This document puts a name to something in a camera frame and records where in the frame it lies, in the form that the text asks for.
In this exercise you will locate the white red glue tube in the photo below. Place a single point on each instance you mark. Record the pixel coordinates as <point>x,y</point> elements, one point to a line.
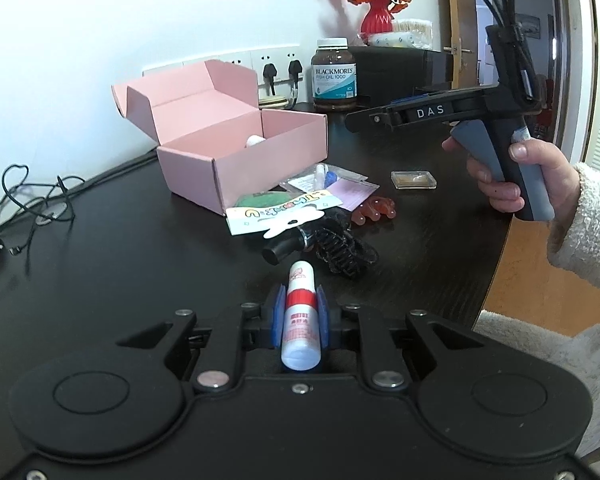
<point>301,343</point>

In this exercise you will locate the pink cardboard box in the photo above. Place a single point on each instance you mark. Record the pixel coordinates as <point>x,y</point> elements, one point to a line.
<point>201,116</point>

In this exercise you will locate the clear plastic bag kit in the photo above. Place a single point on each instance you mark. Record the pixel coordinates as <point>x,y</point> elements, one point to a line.
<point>319,177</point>

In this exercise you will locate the brown supplement bottle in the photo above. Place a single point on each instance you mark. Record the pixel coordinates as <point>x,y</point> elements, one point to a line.
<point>333,70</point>

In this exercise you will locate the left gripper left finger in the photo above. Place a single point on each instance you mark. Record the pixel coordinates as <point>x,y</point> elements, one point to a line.
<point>224,342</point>

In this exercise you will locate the white wall socket strip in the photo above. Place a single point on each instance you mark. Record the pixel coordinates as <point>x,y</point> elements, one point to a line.
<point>254,58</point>

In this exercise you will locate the red massage tool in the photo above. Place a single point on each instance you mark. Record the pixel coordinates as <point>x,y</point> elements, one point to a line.
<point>374,209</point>

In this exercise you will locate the person right hand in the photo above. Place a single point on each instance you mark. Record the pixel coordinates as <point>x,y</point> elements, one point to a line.
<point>562,180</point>

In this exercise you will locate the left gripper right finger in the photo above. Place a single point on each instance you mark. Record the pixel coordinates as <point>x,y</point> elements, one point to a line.
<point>376,341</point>

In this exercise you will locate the colourful card package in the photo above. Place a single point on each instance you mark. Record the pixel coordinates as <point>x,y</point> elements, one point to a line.
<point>274,220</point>

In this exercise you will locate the black plug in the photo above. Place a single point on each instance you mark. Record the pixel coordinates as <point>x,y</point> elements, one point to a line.
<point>269,75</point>
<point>295,69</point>

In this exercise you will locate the white cream tube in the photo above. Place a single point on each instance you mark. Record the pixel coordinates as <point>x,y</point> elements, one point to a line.
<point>254,140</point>

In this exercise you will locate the white fluffy sleeve forearm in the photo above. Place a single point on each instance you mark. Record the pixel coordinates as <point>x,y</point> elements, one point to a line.
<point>545,299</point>

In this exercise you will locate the black hair claw clip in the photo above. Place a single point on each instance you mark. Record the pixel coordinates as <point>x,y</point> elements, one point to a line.
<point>331,239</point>

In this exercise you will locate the cotton swab box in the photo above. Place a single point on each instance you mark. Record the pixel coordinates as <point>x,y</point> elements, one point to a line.
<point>409,34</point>

